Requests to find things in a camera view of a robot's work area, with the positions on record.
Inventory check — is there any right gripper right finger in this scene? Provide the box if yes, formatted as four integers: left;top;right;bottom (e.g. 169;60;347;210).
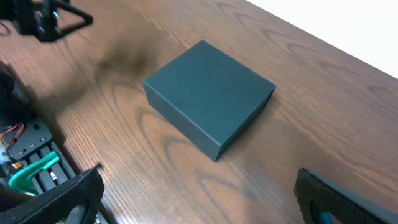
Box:
293;168;397;223

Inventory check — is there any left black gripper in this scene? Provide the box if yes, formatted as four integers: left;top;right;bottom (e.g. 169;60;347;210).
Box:
12;0;93;42

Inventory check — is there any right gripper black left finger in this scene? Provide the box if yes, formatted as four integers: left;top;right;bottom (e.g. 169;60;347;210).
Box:
1;164;104;224

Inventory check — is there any dark green box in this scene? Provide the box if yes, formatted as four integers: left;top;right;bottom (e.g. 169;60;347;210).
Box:
143;40;276;161

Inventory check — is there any green clamp handle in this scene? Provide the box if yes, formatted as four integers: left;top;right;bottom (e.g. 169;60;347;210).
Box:
8;151;60;195

